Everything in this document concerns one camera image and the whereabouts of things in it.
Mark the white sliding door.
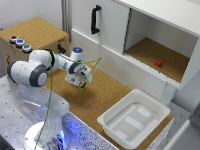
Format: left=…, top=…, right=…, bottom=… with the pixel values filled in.
left=72, top=0, right=131, bottom=56

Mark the green button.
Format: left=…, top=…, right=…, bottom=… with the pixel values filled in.
left=21, top=43, right=33, bottom=54

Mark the yellow block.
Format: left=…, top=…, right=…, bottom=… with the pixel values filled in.
left=78, top=82, right=87, bottom=91

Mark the black door handle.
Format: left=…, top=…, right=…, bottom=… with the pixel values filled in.
left=90, top=4, right=102, bottom=35

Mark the black drawer handle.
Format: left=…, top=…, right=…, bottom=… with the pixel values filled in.
left=56, top=43, right=67, bottom=55

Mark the red button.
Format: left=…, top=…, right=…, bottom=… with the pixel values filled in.
left=9, top=34, right=19, bottom=44

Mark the white cabinet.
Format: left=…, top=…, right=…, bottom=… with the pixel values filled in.
left=70, top=0, right=200, bottom=107

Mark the blue button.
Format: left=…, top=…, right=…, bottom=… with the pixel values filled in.
left=15, top=38, right=26, bottom=48

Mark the pink block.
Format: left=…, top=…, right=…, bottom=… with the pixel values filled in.
left=154, top=59, right=163, bottom=68

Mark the white plastic box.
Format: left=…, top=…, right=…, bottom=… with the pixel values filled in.
left=96, top=88, right=171, bottom=150

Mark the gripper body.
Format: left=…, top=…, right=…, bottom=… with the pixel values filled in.
left=64, top=68, right=93, bottom=87

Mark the wooden drawer box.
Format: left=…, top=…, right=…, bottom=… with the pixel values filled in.
left=0, top=16, right=71, bottom=66

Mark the green cable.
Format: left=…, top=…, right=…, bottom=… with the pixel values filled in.
left=34, top=50, right=102, bottom=150

